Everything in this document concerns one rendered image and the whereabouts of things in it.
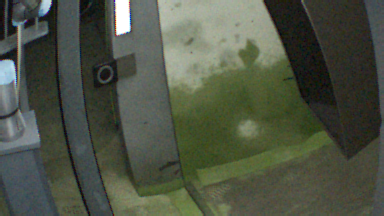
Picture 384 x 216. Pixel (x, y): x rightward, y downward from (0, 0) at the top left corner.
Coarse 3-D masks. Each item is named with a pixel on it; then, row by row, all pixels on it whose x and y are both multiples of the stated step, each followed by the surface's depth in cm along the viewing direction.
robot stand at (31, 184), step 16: (32, 112) 332; (32, 128) 318; (0, 144) 308; (16, 144) 306; (32, 144) 306; (0, 160) 305; (16, 160) 307; (32, 160) 309; (0, 176) 308; (16, 176) 309; (32, 176) 311; (16, 192) 311; (32, 192) 313; (48, 192) 316; (16, 208) 313; (32, 208) 315; (48, 208) 316
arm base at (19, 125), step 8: (16, 112) 311; (0, 120) 308; (8, 120) 308; (16, 120) 311; (0, 128) 309; (8, 128) 308; (16, 128) 310; (24, 128) 315; (0, 136) 309; (8, 136) 308; (16, 136) 310
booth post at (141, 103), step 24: (144, 0) 384; (144, 24) 388; (120, 48) 389; (144, 48) 391; (144, 72) 395; (120, 96) 395; (144, 96) 398; (168, 96) 400; (120, 120) 400; (144, 120) 401; (168, 120) 403; (144, 144) 403; (168, 144) 406; (144, 168) 407; (168, 168) 409; (144, 192) 410
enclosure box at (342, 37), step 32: (288, 0) 342; (320, 0) 280; (352, 0) 283; (288, 32) 347; (320, 32) 283; (352, 32) 287; (320, 64) 354; (352, 64) 290; (320, 96) 352; (352, 96) 294; (352, 128) 298
